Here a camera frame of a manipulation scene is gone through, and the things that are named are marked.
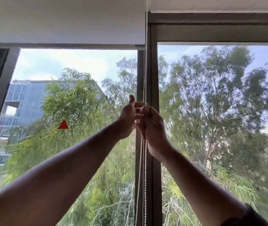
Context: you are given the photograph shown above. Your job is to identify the glass office building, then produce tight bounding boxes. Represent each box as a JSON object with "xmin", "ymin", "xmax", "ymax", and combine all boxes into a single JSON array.
[{"xmin": 0, "ymin": 79, "xmax": 104, "ymax": 184}]

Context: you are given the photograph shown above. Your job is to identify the person's left hand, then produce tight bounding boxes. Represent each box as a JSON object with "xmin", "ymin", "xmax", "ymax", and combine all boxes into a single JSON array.
[{"xmin": 116, "ymin": 95, "xmax": 145, "ymax": 140}]

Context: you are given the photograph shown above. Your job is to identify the bright green leafy tree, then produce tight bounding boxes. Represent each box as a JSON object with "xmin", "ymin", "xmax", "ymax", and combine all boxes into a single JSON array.
[{"xmin": 0, "ymin": 56, "xmax": 138, "ymax": 226}]

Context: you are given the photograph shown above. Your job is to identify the black sleeve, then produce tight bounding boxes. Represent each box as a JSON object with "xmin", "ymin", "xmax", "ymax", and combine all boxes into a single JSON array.
[{"xmin": 223, "ymin": 203, "xmax": 268, "ymax": 226}]

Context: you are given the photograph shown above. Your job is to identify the person's right hand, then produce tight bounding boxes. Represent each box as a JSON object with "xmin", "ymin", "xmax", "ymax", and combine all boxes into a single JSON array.
[{"xmin": 136, "ymin": 105, "xmax": 171, "ymax": 161}]

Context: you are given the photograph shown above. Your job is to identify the grey window frame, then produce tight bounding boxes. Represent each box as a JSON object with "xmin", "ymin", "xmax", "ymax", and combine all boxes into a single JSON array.
[{"xmin": 0, "ymin": 12, "xmax": 268, "ymax": 226}]

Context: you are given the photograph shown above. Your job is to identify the white bead blind chain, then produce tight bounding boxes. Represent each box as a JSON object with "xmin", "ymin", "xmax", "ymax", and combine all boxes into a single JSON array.
[{"xmin": 134, "ymin": 0, "xmax": 149, "ymax": 226}]

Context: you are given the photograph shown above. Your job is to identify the person's right forearm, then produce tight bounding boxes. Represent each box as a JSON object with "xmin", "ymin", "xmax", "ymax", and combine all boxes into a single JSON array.
[{"xmin": 150, "ymin": 145, "xmax": 248, "ymax": 226}]

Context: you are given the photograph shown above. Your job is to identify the white roller blind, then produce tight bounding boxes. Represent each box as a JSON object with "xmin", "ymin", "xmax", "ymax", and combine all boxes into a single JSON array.
[{"xmin": 0, "ymin": 0, "xmax": 147, "ymax": 50}]

